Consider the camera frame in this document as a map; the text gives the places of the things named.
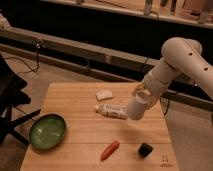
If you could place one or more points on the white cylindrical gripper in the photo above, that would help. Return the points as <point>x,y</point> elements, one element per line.
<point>142,99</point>

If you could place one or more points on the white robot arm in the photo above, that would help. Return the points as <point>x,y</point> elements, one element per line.
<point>179,56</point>

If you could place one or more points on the black ceramic cup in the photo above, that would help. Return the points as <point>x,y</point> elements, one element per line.
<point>144,150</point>

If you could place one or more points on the white plastic bottle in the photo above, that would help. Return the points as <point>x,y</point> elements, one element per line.
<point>113,111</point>

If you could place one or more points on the orange carrot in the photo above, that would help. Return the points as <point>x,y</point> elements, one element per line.
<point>109,150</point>

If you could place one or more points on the green bowl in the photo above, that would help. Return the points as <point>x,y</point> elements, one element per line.
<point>47,132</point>

